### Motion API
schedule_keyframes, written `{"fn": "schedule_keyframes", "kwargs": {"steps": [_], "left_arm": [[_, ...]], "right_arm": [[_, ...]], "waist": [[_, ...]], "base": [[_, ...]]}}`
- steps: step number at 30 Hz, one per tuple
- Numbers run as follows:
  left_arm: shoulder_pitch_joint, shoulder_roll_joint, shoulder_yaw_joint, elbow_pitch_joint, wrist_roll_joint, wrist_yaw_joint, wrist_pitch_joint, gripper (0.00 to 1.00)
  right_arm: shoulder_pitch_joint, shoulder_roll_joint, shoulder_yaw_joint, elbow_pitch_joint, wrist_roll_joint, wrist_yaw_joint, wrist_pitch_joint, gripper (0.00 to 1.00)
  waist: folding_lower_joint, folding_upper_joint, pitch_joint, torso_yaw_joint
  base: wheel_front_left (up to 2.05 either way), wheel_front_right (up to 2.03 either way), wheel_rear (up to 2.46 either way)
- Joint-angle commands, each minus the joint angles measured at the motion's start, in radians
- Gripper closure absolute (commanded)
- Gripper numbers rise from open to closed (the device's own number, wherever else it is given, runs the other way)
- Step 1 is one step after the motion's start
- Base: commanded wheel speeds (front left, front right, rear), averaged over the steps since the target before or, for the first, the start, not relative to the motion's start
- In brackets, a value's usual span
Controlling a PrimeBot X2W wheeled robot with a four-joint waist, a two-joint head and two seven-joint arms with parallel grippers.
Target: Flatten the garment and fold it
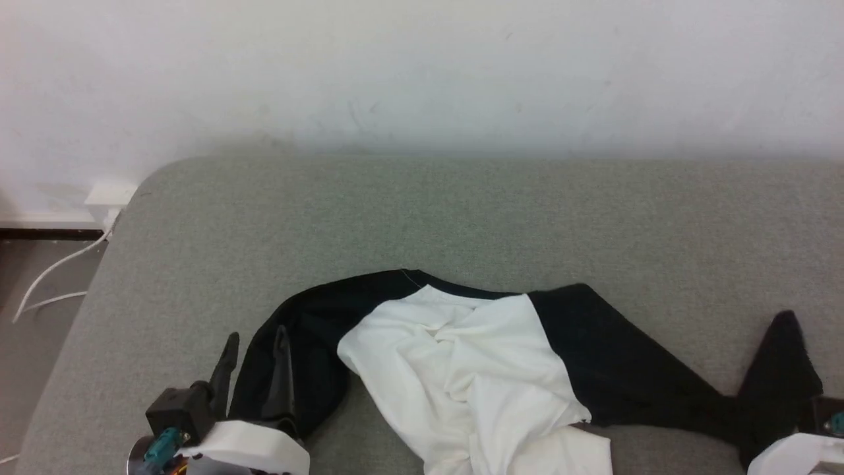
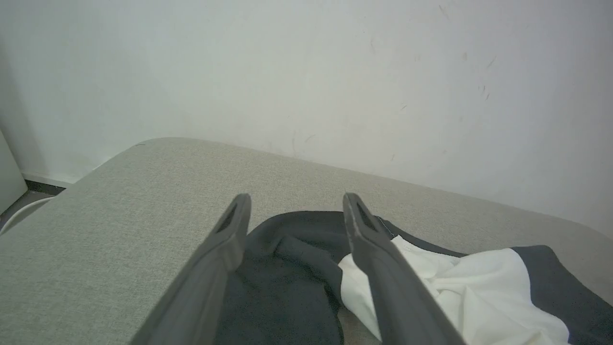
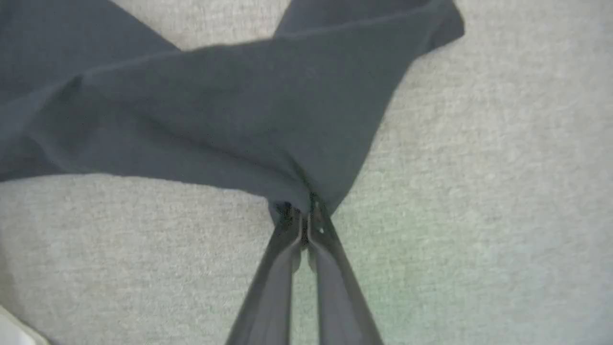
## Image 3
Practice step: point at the black and white garment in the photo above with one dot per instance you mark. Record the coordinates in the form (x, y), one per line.
(230, 110)

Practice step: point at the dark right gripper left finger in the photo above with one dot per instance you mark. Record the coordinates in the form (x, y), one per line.
(273, 287)

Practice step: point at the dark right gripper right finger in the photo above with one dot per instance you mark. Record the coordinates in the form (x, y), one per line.
(340, 297)

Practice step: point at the grey-green fabric sofa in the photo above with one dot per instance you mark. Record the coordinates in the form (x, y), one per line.
(479, 191)

